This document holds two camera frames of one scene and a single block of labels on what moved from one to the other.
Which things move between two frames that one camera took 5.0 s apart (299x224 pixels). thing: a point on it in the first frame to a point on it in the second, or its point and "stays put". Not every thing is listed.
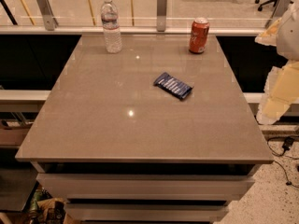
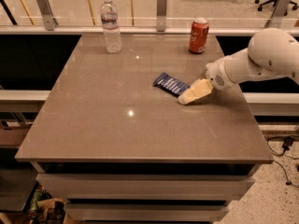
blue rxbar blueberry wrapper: x=173 y=85 stays put
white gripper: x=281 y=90 to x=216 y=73
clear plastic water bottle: x=109 y=16 stays put
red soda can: x=199 y=34 stays put
